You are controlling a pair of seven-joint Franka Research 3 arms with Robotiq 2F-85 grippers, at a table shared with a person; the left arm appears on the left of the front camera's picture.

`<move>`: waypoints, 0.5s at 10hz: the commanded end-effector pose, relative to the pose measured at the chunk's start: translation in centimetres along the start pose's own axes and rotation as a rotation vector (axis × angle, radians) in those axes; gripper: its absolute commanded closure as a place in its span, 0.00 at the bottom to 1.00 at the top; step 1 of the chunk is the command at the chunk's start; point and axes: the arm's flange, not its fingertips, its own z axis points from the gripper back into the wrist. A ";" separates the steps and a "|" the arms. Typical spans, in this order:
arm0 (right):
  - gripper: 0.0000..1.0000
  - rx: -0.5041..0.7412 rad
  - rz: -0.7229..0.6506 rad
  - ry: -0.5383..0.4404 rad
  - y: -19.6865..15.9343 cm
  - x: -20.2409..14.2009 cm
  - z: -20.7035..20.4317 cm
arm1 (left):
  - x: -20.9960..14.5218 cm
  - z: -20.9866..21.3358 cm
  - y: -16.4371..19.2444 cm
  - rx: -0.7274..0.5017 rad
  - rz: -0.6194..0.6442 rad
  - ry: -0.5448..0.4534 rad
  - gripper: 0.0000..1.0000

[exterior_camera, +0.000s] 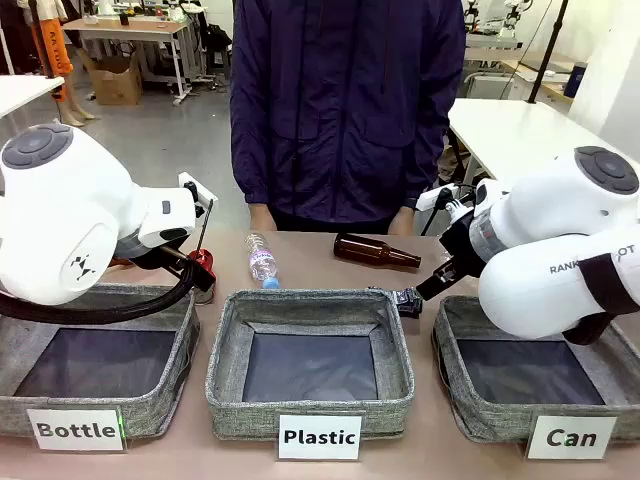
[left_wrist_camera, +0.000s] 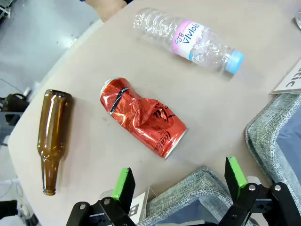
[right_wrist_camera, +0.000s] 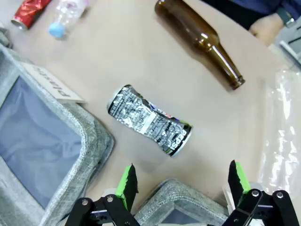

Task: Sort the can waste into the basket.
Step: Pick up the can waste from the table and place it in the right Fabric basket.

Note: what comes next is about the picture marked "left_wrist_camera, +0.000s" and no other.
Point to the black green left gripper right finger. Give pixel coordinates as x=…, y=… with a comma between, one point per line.
x=237, y=186

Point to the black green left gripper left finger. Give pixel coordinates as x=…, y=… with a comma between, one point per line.
x=122, y=188

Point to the pink label plastic water bottle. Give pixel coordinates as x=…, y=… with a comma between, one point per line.
x=188, y=37

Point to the large clear plastic bottle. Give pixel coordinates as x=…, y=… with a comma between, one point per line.
x=298, y=21

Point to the gray fabric bottle basket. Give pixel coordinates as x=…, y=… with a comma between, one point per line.
x=188, y=188

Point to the gray fabric plastic basket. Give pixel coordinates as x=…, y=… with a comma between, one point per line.
x=265, y=122

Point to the crushed red cola can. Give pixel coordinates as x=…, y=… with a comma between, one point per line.
x=141, y=117

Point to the person's right hand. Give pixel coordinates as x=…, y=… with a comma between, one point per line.
x=111, y=9

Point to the white Bottle label sign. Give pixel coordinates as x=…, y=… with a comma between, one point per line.
x=138, y=204

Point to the brown glass beer bottle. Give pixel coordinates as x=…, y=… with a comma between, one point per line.
x=53, y=122

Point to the black equipment block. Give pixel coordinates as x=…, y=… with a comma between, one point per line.
x=14, y=209

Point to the white Plastic label sign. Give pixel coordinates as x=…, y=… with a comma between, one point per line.
x=290, y=80

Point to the dark brown bag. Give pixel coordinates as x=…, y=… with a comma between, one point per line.
x=14, y=102

